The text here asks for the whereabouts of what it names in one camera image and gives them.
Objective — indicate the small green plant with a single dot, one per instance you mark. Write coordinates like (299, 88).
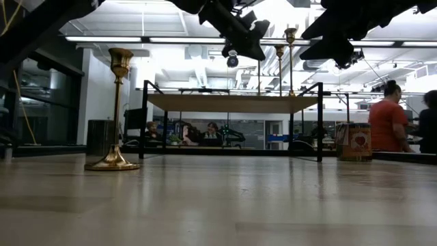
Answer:
(175, 140)

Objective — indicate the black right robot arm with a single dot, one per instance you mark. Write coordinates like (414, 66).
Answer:
(409, 5)

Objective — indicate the tallest brass candlestick holder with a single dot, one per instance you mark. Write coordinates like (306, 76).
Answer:
(114, 162)

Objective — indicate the candle jar with heart label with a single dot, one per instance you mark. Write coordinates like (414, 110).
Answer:
(355, 143)

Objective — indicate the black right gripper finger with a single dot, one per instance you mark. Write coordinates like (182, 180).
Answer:
(324, 29)
(334, 49)

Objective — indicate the wooden shelf with black legs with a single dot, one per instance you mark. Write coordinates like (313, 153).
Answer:
(232, 104)

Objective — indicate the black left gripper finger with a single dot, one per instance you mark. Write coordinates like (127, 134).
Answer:
(244, 44)
(262, 29)

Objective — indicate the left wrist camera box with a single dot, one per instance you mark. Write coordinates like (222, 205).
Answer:
(248, 16)

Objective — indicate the person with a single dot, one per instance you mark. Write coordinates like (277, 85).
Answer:
(387, 123)
(152, 131)
(211, 135)
(428, 126)

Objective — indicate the round black ceiling speaker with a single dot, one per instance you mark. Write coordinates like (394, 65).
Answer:
(232, 61)

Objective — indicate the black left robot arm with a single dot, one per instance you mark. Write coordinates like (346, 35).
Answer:
(41, 27)

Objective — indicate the black computer monitor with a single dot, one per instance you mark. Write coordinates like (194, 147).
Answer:
(134, 119)

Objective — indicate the black background robot arm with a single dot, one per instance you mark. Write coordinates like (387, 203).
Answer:
(232, 136)

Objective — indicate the ceiling light strip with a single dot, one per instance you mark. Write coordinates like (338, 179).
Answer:
(372, 43)
(420, 44)
(187, 40)
(102, 39)

